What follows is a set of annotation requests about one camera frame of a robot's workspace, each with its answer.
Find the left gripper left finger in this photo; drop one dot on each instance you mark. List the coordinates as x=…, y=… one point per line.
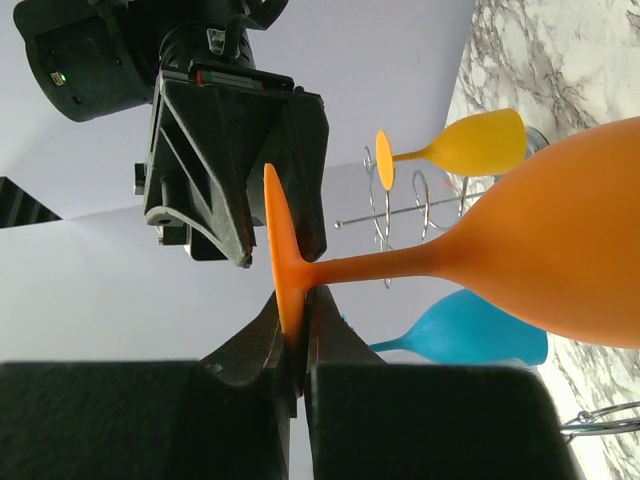
x=225, y=416

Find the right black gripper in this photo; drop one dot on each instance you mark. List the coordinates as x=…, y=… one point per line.
x=96, y=58

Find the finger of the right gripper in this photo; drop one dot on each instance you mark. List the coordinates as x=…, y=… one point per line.
x=296, y=131

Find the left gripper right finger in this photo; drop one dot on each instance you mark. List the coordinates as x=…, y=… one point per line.
x=369, y=419

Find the blue plastic wine glass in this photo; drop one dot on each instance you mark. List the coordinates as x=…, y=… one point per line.
x=463, y=328

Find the yellow plastic wine glass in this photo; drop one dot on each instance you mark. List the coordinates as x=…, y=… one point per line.
x=483, y=144

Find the chrome swirl wine glass rack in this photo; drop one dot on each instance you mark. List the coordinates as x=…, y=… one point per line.
x=594, y=422

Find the orange plastic wine glass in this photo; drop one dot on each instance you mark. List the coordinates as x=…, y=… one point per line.
x=554, y=243

